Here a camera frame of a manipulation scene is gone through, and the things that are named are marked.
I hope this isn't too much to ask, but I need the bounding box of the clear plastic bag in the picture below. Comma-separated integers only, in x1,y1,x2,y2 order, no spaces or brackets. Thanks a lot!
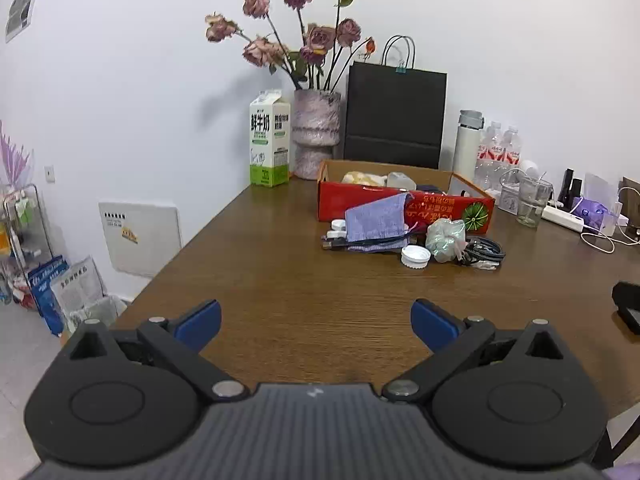
425,218,469,264

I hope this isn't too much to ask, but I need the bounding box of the pink fuzzy vase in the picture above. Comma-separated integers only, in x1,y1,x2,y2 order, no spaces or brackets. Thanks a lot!
292,89,342,181

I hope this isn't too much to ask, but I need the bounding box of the purple cloth pouch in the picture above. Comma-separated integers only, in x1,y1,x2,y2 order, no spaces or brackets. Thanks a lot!
345,192,417,252

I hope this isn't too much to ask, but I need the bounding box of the white ribbed lid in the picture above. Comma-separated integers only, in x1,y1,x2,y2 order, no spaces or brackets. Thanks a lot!
400,246,431,269

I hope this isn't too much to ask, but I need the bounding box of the white green milk carton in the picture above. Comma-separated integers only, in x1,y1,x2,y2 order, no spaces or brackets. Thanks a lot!
249,89,292,188

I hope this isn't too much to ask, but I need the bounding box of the brown cardboard stand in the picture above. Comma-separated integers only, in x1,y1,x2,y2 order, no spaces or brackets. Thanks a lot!
619,176,640,242

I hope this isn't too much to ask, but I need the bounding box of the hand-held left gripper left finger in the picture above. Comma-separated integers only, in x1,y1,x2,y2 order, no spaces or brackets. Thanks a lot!
61,299,251,402

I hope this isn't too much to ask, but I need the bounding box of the clear water bottle red label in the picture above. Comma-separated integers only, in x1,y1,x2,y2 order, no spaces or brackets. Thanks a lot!
500,125,524,177
475,121,504,192

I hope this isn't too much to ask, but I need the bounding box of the white power strip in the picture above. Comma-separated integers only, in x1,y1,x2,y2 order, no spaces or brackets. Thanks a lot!
542,204,586,234

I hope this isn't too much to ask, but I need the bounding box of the white wall panel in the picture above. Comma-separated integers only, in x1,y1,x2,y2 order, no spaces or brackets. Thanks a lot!
98,200,182,279

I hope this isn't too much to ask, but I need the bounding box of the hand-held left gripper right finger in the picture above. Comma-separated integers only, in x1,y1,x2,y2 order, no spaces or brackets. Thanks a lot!
382,298,577,403

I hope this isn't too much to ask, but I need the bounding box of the purple feather decoration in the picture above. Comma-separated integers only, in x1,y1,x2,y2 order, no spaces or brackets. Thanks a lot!
0,120,34,192

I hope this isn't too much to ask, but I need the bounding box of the white thermos bottle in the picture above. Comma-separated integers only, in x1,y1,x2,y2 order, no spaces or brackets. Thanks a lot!
453,109,486,187

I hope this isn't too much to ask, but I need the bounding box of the black paper bag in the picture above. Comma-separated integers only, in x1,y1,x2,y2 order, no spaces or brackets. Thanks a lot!
343,35,448,171

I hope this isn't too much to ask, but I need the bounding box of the newspaper print bag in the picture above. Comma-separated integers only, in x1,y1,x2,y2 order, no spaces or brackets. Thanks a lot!
50,255,107,322

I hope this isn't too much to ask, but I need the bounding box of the brown wooden desktop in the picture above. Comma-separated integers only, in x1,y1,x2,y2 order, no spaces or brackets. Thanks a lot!
60,160,640,422

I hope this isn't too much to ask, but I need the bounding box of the black cable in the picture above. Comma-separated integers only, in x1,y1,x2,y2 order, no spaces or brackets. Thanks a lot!
461,236,506,272

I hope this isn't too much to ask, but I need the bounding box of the metal wire rack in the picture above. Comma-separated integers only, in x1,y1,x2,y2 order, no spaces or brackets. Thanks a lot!
0,183,57,307

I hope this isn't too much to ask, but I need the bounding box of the dried pink rose bouquet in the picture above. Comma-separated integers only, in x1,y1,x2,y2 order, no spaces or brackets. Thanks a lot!
204,0,377,94

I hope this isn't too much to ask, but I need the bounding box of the purple printed box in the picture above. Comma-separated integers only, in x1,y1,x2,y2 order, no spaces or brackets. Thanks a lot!
570,196,622,237

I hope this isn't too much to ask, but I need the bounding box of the white folded card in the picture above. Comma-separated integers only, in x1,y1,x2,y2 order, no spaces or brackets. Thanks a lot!
584,172,621,211

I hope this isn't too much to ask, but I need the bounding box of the white plastic trash bag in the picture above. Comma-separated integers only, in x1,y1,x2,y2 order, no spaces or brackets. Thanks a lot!
67,294,129,335

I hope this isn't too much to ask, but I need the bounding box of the red cardboard box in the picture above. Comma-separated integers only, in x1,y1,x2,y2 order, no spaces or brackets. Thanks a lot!
316,159,496,235

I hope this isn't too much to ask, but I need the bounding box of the cream plastic bag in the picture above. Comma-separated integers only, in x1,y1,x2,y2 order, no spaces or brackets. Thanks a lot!
342,170,389,187

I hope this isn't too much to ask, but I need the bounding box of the white charging cable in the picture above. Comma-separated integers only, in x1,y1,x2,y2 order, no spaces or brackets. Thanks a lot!
579,227,640,255

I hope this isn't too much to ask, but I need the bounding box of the clear glass cup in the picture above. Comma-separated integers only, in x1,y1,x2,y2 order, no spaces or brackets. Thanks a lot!
516,175,554,228

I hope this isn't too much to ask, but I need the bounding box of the clear plastic container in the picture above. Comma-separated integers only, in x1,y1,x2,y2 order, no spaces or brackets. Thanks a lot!
387,172,417,194

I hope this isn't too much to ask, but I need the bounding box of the clear glass jar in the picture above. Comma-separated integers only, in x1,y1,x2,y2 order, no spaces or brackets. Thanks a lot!
498,168,526,214

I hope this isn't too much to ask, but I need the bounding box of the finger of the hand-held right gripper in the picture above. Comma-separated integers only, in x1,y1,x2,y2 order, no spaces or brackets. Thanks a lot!
612,281,640,336

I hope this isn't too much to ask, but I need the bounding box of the wall poster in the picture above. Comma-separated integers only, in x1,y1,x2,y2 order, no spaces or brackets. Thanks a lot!
5,0,42,44

